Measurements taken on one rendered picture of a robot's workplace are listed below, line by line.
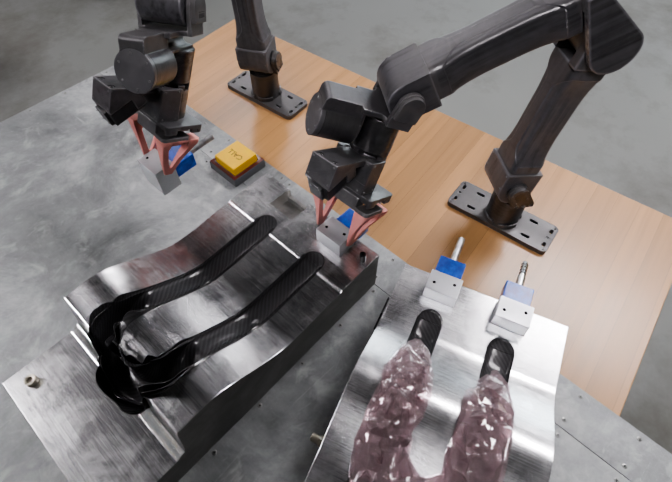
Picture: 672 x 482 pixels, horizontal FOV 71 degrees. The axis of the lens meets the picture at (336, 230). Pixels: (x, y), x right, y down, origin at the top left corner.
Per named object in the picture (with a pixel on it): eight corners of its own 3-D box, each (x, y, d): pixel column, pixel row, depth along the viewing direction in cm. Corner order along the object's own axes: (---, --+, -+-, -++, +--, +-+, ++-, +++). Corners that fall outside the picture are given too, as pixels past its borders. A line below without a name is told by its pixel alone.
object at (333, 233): (368, 202, 84) (369, 182, 80) (390, 217, 82) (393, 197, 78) (316, 248, 78) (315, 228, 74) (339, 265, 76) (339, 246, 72)
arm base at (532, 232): (560, 230, 79) (575, 204, 82) (453, 176, 86) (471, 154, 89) (543, 256, 85) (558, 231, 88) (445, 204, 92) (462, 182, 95)
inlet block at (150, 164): (206, 140, 87) (199, 118, 83) (224, 153, 85) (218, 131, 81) (147, 180, 82) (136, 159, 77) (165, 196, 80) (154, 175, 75)
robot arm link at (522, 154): (492, 203, 80) (604, 21, 55) (478, 175, 84) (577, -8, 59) (524, 202, 82) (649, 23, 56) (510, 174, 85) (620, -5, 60)
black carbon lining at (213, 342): (266, 217, 81) (258, 179, 74) (334, 271, 75) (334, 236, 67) (82, 361, 66) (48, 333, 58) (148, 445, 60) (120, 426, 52)
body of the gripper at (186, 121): (165, 139, 70) (172, 92, 66) (126, 108, 74) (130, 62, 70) (201, 134, 75) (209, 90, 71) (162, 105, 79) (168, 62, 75)
